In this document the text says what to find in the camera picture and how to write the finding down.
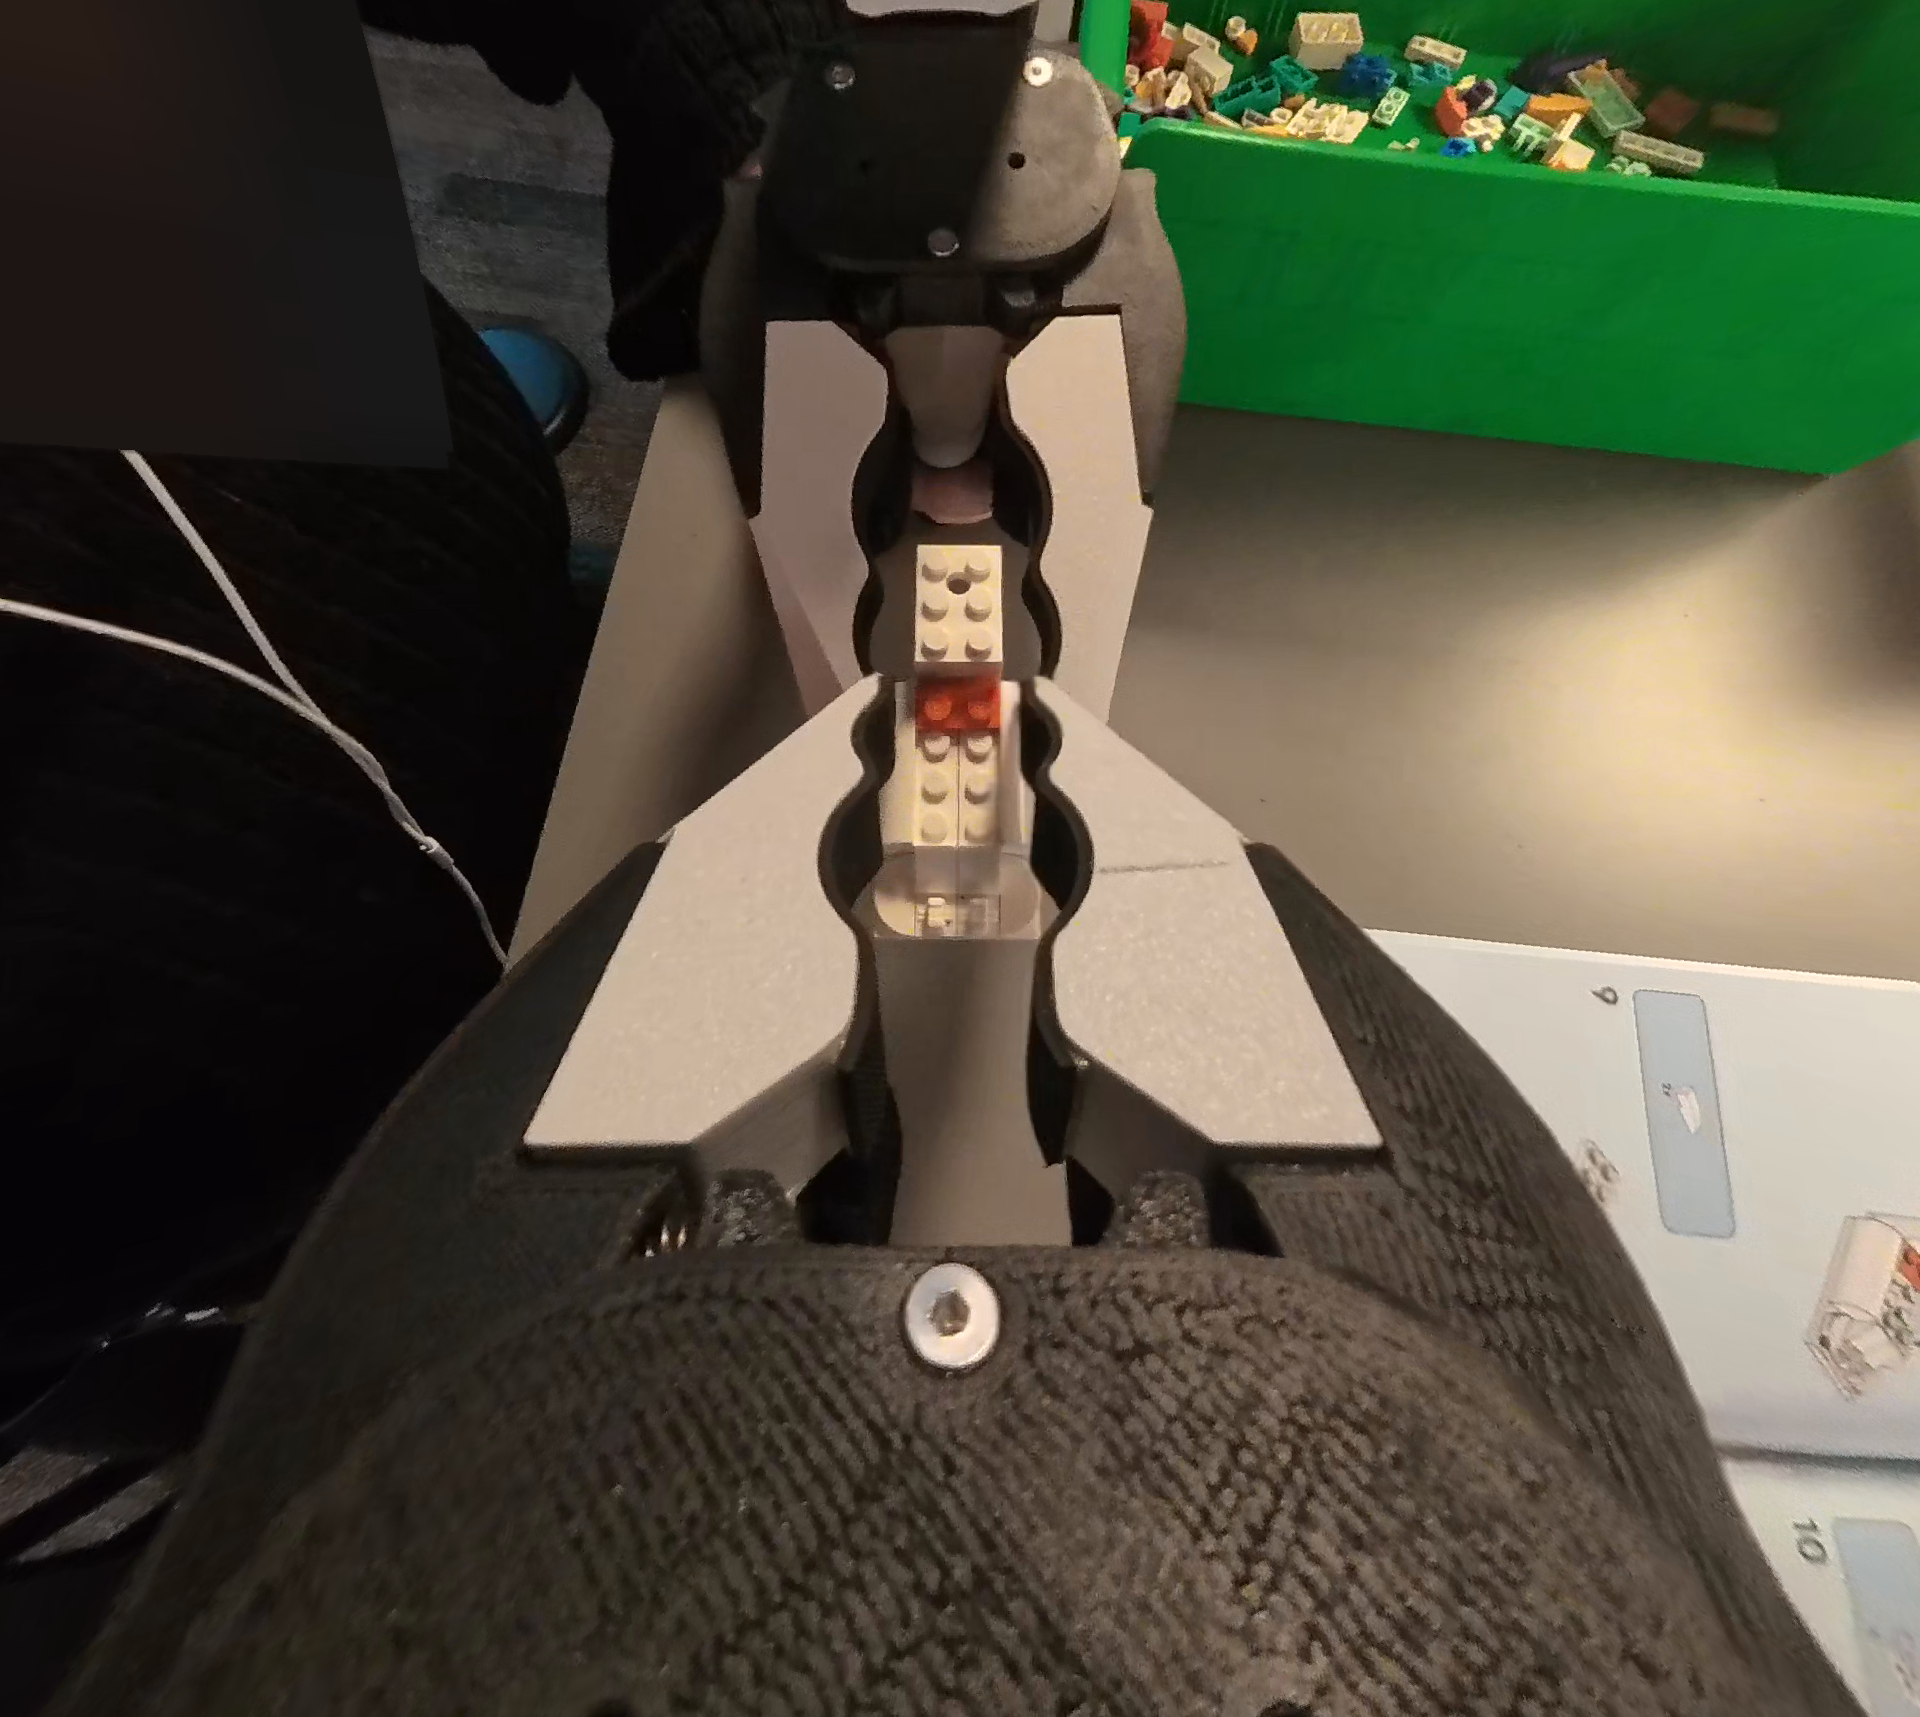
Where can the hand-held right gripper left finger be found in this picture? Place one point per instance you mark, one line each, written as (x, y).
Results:
(690, 996)

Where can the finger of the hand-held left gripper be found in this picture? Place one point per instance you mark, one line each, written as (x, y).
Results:
(802, 443)
(1095, 473)

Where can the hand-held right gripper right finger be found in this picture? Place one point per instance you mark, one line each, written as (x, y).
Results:
(1215, 996)

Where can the white lego brick model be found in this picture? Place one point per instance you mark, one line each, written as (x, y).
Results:
(956, 606)

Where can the green plastic bin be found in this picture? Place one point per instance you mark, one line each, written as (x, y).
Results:
(1500, 292)

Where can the pile of lego pieces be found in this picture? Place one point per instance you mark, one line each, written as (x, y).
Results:
(1350, 83)

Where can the person's left hand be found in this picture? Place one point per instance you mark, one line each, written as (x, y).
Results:
(956, 490)

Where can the blue round object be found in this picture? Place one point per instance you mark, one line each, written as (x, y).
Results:
(532, 383)

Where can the open instruction booklet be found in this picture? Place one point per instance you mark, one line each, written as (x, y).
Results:
(1770, 1220)

